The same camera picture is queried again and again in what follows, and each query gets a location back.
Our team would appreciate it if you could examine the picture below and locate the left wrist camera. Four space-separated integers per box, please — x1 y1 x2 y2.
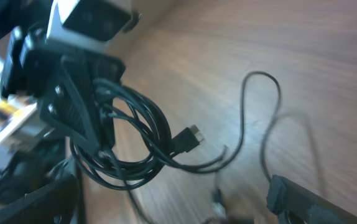
46 0 141 52

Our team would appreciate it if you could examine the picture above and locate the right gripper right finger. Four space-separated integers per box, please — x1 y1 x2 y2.
266 175 357 224

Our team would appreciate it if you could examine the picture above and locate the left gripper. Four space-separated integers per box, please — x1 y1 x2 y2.
0 27 126 156

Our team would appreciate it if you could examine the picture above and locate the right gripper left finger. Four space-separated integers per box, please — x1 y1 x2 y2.
0 174 78 224

